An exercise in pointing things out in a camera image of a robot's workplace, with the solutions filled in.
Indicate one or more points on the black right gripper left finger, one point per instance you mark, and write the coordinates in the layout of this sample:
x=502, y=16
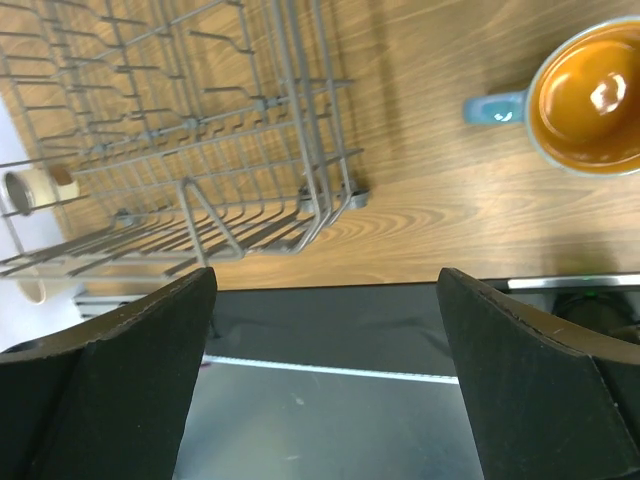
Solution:
x=109, y=397

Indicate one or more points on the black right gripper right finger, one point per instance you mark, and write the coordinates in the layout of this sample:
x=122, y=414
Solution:
x=546, y=398

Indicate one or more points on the blue butterfly mug orange inside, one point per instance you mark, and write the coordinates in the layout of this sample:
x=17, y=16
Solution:
x=581, y=108

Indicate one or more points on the beige steel-lined tumbler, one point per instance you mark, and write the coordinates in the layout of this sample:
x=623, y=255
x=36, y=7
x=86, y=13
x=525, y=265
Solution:
x=30, y=189

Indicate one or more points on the grey wire dish rack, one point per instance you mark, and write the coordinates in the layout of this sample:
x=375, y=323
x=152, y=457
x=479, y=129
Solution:
x=199, y=132

